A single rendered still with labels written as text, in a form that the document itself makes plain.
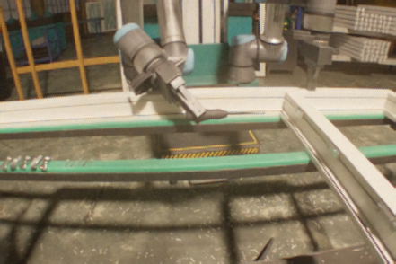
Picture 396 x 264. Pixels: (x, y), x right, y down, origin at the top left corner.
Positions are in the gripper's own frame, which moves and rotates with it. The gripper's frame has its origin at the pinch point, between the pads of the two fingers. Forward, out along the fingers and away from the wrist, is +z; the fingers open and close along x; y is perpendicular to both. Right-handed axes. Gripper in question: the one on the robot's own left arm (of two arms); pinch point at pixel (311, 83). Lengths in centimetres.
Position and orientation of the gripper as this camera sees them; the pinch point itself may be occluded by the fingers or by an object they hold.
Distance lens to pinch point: 85.3
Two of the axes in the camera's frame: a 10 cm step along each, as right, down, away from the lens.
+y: 10.0, -0.4, 0.3
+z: 0.2, 8.7, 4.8
